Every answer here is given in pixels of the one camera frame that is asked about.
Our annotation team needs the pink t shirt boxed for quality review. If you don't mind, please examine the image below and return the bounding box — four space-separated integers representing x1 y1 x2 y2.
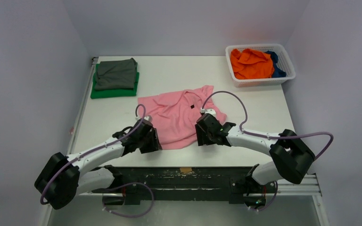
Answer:
138 85 214 150

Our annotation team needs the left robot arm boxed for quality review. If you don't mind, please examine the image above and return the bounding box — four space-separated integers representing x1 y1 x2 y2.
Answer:
34 119 162 210

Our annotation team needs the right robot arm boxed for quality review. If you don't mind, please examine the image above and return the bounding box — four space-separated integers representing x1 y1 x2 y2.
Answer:
195 113 315 192

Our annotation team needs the brown tape piece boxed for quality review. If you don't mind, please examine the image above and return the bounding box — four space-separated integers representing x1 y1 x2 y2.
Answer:
180 167 193 174

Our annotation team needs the folded green t shirt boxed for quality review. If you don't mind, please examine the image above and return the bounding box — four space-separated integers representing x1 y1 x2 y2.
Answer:
90 64 140 99

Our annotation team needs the folded grey t shirt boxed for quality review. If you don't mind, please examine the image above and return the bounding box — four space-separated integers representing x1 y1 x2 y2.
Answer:
94 58 138 91

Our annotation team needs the orange t shirt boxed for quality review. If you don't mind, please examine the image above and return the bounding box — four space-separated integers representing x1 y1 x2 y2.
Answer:
230 48 275 80

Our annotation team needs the white plastic basket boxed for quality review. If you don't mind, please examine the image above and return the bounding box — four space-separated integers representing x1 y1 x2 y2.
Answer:
225 44 296 87

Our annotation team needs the blue t shirt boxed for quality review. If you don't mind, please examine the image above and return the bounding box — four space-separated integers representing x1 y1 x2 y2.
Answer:
265 51 287 78

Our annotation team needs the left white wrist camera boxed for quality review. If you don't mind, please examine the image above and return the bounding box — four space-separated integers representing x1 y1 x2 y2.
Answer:
143 115 152 122

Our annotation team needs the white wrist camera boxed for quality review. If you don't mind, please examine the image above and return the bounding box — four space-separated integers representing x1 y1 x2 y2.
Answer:
143 115 152 122
200 108 216 117

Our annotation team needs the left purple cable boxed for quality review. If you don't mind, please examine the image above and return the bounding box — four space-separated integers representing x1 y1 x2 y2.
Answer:
40 104 147 206

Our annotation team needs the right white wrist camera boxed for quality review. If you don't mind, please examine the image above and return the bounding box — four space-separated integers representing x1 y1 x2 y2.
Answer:
200 108 216 117

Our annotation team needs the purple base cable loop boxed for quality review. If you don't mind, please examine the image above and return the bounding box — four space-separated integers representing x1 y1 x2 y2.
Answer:
102 182 155 218

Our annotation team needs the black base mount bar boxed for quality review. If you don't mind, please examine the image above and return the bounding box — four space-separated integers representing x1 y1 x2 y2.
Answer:
92 167 278 209

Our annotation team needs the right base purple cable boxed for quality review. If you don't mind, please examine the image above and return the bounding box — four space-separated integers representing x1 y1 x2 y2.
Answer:
247 181 279 213

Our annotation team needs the aluminium frame rail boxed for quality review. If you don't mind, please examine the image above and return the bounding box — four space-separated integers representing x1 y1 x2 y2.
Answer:
37 56 328 226

